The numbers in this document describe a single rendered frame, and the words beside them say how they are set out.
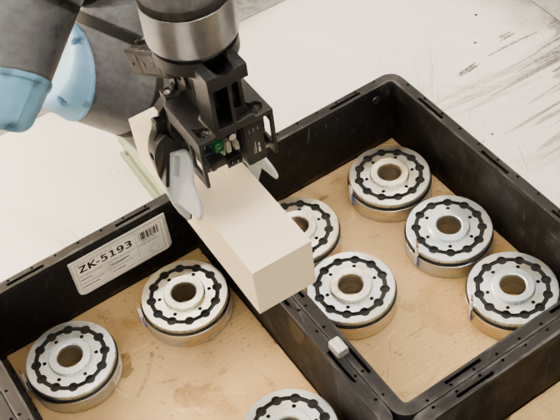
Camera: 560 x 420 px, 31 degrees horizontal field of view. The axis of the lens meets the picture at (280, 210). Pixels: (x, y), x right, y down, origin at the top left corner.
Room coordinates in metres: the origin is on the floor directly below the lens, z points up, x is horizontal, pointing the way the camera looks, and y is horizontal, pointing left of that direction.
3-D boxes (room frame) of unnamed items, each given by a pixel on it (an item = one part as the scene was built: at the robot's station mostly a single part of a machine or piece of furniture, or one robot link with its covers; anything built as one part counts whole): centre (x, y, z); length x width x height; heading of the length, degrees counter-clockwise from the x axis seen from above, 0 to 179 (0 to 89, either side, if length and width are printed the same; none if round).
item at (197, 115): (0.64, 0.04, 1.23); 0.09 x 0.08 x 0.12; 26
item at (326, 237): (0.79, -0.02, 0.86); 0.10 x 0.10 x 0.01
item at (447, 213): (0.75, -0.19, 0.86); 0.05 x 0.05 x 0.01
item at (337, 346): (0.56, -0.04, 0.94); 0.02 x 0.01 x 0.01; 27
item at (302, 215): (0.79, -0.02, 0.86); 0.05 x 0.05 x 0.01
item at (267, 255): (0.66, 0.06, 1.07); 0.24 x 0.06 x 0.06; 26
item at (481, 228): (0.75, -0.19, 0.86); 0.10 x 0.10 x 0.01
